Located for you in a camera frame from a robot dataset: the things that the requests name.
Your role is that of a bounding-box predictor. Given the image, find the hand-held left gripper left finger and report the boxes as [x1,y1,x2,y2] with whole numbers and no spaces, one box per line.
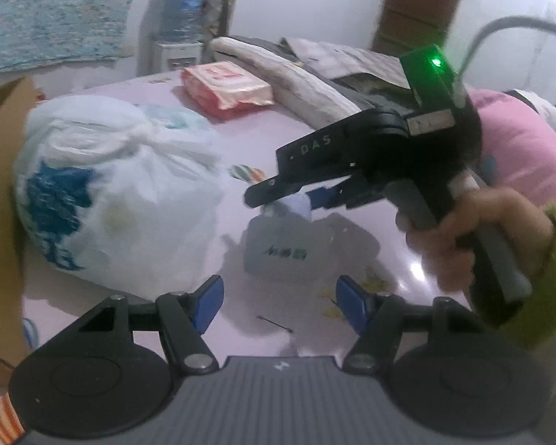
[76,276,226,373]

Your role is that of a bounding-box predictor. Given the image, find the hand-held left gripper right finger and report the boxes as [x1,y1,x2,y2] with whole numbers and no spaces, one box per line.
[336,276,481,372]

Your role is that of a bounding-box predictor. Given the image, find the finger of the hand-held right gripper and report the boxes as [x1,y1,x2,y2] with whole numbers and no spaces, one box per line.
[244,171,353,208]
[306,184,353,210]

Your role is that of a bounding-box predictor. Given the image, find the light blue packet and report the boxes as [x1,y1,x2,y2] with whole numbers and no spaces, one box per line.
[278,192,314,221]

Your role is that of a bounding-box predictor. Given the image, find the brown cardboard box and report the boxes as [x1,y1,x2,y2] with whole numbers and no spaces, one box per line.
[0,76,40,388]

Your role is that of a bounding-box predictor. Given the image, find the person's right hand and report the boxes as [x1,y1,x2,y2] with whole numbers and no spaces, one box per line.
[396,188,555,293]

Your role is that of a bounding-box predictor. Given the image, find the grey blanket yellow print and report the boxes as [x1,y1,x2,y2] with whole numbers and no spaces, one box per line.
[259,39,422,116]

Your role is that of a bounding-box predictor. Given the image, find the black hairpin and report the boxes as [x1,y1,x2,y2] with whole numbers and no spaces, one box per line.
[257,315,295,334]

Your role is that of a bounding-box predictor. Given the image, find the white quilted blanket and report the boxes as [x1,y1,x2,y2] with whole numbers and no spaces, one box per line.
[212,36,367,133]

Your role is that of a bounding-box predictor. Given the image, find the checked cloth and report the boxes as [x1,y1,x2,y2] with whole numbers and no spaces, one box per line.
[280,37,416,90]

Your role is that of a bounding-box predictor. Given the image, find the red pink tissue pack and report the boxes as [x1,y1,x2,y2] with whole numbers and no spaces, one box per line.
[181,61,275,111]

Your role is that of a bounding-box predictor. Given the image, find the white plastic bag blue print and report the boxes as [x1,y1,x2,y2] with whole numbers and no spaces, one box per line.
[14,95,235,300]

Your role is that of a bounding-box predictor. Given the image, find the brown wooden door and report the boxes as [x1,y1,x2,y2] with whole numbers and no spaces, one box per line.
[373,0,471,59]

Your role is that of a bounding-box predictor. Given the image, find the white water dispenser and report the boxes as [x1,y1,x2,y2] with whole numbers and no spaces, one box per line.
[154,37,205,74]

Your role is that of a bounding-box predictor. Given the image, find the patterned paper bag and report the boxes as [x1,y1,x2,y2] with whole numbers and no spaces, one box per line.
[204,0,238,40]

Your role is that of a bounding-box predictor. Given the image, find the grey cable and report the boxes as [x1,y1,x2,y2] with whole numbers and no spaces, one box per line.
[454,16,556,85]

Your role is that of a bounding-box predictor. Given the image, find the blue floral wall cloth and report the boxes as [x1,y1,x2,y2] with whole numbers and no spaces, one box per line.
[0,0,155,73]

